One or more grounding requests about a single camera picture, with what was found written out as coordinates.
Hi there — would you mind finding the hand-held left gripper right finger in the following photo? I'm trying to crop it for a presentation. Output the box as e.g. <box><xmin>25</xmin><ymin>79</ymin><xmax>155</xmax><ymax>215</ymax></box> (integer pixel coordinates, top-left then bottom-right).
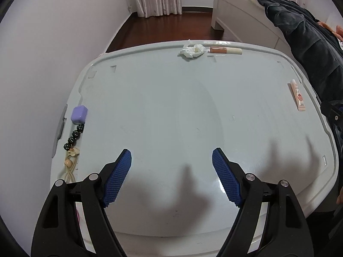
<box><xmin>212</xmin><ymin>148</ymin><xmax>311</xmax><ymax>257</ymax></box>

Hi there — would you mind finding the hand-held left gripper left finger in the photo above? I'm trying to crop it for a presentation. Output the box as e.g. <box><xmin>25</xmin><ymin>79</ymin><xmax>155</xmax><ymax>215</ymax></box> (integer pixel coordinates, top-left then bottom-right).
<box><xmin>31</xmin><ymin>148</ymin><xmax>132</xmax><ymax>257</ymax></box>

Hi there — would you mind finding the small pink tube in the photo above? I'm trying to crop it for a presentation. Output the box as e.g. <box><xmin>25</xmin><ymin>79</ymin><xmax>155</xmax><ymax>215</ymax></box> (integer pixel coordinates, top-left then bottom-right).
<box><xmin>288</xmin><ymin>79</ymin><xmax>306</xmax><ymax>111</ymax></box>

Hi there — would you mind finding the beige lip gloss tube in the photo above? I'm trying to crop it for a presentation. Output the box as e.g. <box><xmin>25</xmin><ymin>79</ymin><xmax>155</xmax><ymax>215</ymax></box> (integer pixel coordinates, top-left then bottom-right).
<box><xmin>209</xmin><ymin>46</ymin><xmax>243</xmax><ymax>54</ymax></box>

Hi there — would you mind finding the white crumpled tissue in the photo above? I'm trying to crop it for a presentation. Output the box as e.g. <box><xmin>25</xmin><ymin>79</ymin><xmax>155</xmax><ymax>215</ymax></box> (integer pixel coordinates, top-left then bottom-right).
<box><xmin>179</xmin><ymin>40</ymin><xmax>206</xmax><ymax>59</ymax></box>

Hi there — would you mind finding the dark quilted jacket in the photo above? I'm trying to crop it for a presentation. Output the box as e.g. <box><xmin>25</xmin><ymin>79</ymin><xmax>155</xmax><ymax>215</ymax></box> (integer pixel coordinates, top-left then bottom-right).
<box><xmin>222</xmin><ymin>0</ymin><xmax>343</xmax><ymax>108</ymax></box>

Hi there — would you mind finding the orange plush toy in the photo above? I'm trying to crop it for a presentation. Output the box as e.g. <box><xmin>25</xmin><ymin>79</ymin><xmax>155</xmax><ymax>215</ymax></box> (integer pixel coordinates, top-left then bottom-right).
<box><xmin>319</xmin><ymin>20</ymin><xmax>343</xmax><ymax>40</ymax></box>

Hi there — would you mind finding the black bead keychain beige tassel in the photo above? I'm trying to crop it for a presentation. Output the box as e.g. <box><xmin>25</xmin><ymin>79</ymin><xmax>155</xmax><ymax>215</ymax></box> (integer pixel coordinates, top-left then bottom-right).
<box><xmin>63</xmin><ymin>123</ymin><xmax>86</xmax><ymax>184</ymax></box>

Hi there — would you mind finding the white bed frame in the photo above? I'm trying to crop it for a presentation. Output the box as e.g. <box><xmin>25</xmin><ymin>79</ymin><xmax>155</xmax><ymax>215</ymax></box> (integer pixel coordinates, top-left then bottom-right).
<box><xmin>211</xmin><ymin>0</ymin><xmax>295</xmax><ymax>50</ymax></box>

